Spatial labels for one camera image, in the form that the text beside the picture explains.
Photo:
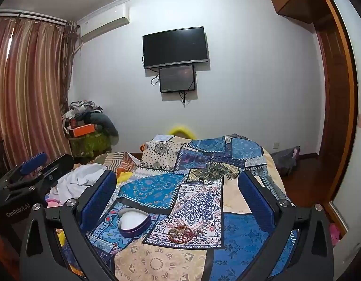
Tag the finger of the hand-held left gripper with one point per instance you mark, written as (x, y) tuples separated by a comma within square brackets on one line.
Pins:
[(32, 163), (59, 164)]

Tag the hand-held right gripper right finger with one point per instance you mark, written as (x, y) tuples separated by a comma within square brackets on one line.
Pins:
[(254, 203)]

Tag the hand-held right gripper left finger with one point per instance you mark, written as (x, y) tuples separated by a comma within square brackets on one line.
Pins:
[(100, 200)]

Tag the purple heart-shaped jewelry box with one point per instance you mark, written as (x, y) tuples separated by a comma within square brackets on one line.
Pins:
[(133, 220)]

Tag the white cloth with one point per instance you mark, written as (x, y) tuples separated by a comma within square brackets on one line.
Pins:
[(78, 178)]

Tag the yellow cloth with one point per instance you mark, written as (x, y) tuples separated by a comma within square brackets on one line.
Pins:
[(124, 178)]

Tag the green patterned cloth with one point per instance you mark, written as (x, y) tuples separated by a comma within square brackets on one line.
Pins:
[(89, 146)]

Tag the orange box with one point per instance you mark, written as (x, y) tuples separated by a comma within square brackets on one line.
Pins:
[(83, 130)]

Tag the orange striped cloth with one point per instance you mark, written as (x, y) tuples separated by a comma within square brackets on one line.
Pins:
[(122, 161)]

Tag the grey bag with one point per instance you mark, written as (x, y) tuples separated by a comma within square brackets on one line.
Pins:
[(284, 159)]

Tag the patchwork printed blanket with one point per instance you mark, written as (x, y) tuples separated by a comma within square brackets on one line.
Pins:
[(198, 199)]

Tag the pile of clothes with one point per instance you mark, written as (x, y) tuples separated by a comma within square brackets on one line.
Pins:
[(89, 114)]

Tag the striped brown curtain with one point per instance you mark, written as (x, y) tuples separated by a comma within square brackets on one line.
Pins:
[(28, 87)]

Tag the pink slipper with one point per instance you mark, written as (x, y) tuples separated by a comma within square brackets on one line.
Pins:
[(334, 234)]

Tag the yellow plastic object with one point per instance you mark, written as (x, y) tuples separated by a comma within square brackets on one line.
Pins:
[(180, 129)]

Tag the brown wooden door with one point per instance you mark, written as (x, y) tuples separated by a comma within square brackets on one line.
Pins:
[(334, 99)]

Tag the white air conditioner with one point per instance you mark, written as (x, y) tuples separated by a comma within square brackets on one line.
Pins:
[(105, 25)]

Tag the small black wall monitor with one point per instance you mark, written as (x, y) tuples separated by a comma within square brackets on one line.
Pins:
[(177, 77)]

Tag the white curtain rail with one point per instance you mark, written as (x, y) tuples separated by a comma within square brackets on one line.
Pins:
[(28, 17)]

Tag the black wall television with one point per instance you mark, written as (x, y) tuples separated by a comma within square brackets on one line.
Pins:
[(174, 46)]

